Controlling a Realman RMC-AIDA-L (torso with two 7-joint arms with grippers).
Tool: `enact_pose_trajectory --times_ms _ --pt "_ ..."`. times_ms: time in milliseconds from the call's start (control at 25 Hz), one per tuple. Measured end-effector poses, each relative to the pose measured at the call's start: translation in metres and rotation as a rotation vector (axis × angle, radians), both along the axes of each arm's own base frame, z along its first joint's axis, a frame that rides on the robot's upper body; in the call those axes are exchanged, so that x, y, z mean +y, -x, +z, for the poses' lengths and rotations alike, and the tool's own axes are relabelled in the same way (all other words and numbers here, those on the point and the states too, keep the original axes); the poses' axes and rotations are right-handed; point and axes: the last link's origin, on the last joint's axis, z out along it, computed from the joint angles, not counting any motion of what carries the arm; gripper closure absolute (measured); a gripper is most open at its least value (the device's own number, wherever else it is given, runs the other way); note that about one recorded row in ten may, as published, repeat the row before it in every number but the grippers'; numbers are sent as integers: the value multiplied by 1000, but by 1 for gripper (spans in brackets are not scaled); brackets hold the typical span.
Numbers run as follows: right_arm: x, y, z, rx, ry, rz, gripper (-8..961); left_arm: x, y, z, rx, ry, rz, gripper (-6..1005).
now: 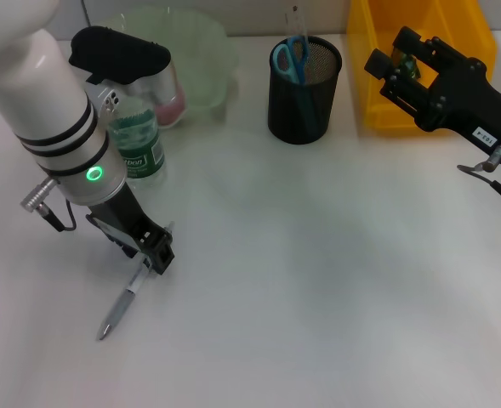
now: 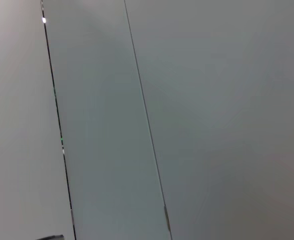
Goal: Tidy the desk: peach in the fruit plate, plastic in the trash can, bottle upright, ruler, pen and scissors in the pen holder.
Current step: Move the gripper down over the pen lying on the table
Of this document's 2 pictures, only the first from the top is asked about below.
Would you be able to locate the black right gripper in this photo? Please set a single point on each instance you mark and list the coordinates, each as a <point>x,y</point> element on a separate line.
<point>467,102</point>

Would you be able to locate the green plastic wrapper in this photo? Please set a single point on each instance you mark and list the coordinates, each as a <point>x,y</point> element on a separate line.
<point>409,68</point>

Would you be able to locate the transparent ruler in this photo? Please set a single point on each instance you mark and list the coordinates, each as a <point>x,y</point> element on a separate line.
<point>297,25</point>

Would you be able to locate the clear water bottle green label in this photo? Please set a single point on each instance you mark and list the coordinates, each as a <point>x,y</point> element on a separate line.
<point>139,144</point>

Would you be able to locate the clear grey pen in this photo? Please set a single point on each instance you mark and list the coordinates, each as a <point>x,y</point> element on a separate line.
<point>122,302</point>

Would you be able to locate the green translucent fruit bowl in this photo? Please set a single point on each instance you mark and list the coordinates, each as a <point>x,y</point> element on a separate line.
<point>199,55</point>

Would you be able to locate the yellow plastic bin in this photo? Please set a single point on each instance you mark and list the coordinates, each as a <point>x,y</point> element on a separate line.
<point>373,106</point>

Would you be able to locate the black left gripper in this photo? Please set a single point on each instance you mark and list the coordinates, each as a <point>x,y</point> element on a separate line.
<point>122,212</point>

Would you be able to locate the blue scissors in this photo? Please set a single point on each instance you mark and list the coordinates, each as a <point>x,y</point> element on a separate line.
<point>294,64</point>

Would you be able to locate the black mesh pen cup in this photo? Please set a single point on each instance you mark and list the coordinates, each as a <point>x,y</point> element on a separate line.
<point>331,98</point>

